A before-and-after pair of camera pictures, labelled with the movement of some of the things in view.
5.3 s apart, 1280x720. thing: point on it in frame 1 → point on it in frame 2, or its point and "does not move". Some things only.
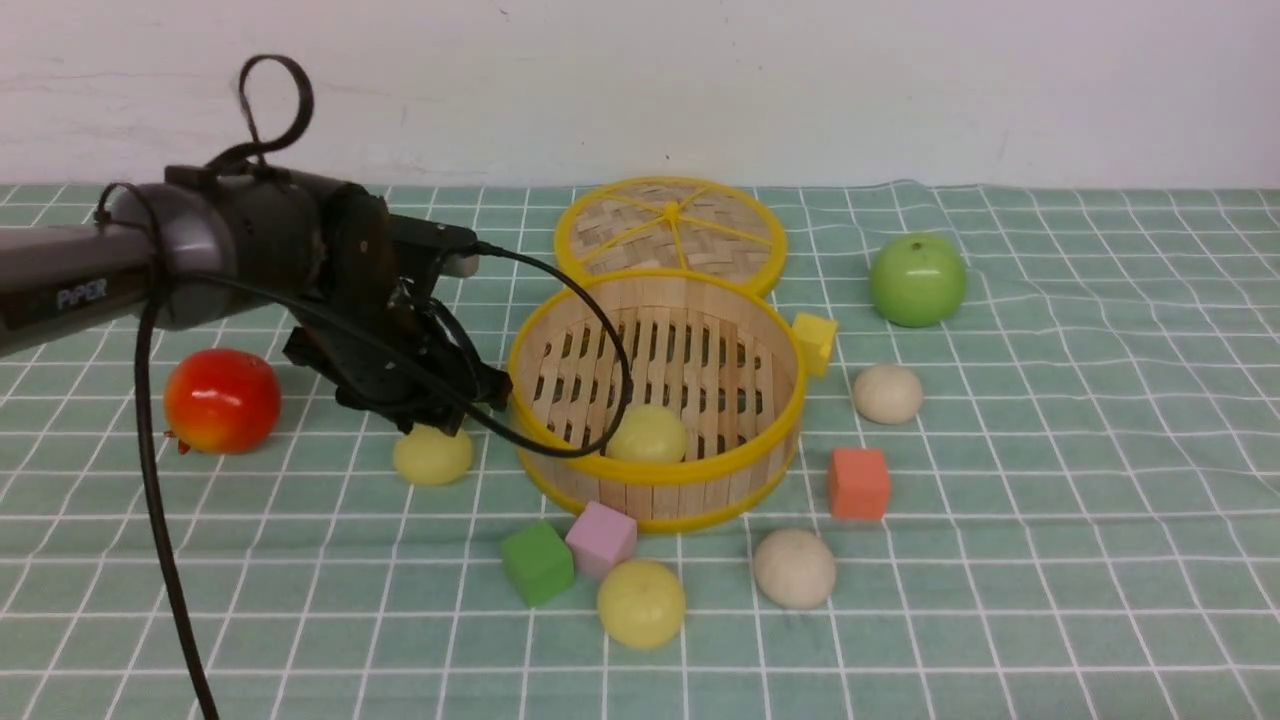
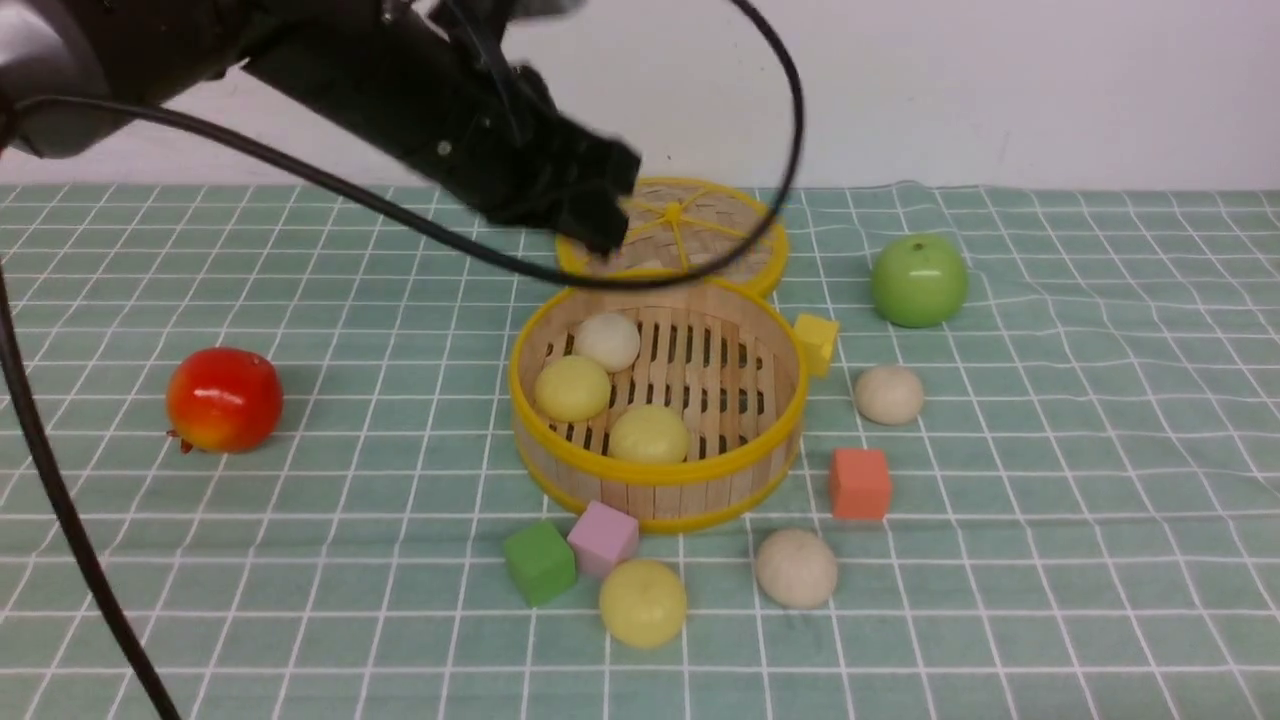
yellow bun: [428, 455] → [572, 389]
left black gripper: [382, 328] → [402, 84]
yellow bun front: [641, 601] does not move
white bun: [887, 394] does not move
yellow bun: [648, 433] does not move
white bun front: [794, 568] does not move
